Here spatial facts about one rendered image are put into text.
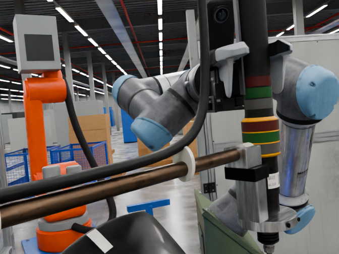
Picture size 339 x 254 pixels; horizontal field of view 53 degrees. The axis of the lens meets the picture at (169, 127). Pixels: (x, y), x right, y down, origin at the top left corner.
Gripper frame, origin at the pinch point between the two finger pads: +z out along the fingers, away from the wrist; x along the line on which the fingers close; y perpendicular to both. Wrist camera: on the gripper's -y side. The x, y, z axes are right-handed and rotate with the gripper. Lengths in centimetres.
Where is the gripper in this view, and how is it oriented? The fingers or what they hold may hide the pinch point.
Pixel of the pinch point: (264, 44)
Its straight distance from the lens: 39.4
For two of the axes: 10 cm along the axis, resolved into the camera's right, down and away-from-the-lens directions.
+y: 0.8, 10.0, 0.5
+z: 1.6, 0.4, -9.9
